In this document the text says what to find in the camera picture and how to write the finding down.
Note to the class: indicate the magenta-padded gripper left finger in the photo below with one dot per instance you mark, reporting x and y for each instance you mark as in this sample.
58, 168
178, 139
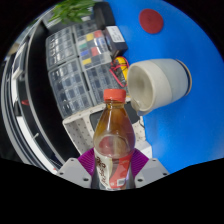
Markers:
75, 173

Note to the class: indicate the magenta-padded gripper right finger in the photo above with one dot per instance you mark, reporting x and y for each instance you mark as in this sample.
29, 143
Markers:
151, 171

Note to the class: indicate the clear red-capped drink bottle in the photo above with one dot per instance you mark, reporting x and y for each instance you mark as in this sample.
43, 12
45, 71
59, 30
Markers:
113, 133

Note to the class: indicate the white dotted storage tray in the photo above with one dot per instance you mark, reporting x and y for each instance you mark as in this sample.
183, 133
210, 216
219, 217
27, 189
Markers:
80, 130

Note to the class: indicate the grey small-parts drawer cabinet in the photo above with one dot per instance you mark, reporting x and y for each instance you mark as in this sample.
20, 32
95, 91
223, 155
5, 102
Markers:
68, 90
103, 83
60, 48
85, 28

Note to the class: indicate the cream and grey mug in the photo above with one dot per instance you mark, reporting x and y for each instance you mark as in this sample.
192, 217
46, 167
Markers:
163, 80

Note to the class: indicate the yellow multimeter with red leads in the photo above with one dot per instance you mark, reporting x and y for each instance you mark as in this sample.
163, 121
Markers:
120, 70

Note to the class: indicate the flat round red coaster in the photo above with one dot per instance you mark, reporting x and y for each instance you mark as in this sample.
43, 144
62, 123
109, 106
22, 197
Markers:
151, 21

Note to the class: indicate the flat black case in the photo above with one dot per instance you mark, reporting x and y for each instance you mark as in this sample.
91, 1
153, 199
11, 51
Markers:
104, 15

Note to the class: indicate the green potted plant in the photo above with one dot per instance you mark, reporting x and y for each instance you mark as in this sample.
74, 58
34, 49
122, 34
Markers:
71, 10

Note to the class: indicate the dark wall shelf unit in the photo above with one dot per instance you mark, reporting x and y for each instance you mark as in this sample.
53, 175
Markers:
33, 100

